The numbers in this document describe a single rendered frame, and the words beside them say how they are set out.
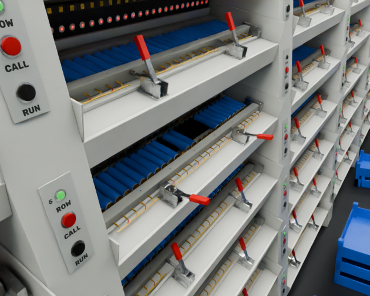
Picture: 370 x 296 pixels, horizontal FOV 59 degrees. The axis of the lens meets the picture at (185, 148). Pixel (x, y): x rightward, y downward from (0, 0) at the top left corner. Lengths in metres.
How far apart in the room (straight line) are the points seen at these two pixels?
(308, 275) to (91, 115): 1.41
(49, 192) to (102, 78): 0.19
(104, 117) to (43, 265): 0.19
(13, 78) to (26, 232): 0.16
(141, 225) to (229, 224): 0.33
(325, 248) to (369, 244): 0.26
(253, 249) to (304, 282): 0.65
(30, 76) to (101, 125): 0.12
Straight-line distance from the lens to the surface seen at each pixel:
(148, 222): 0.56
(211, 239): 0.79
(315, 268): 1.74
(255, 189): 0.95
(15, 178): 0.37
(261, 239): 1.09
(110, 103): 0.48
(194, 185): 0.63
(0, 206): 0.38
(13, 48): 0.35
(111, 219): 0.53
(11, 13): 0.35
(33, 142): 0.37
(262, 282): 1.23
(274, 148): 0.97
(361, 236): 1.69
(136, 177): 0.60
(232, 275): 0.98
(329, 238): 1.91
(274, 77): 0.90
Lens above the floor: 1.23
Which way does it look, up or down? 25 degrees down
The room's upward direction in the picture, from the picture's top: 7 degrees counter-clockwise
